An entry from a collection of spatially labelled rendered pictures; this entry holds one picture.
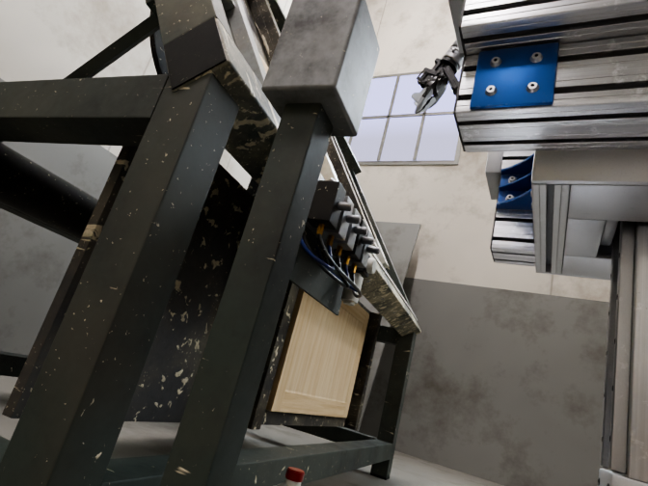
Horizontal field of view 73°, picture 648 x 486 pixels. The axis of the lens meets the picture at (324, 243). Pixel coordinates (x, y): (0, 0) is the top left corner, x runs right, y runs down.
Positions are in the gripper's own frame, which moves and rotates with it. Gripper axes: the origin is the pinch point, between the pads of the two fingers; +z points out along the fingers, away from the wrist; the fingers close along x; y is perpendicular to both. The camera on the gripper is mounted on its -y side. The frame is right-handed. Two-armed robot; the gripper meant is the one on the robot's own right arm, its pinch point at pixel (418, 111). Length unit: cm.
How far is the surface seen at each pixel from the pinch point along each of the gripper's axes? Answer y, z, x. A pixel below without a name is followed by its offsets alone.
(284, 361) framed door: -9, 96, -18
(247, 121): -19, 50, 67
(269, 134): -20, 48, 62
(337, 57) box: -39, 38, 78
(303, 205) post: -46, 57, 72
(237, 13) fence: 23, 24, 58
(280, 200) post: -45, 59, 75
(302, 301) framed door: 1, 76, -18
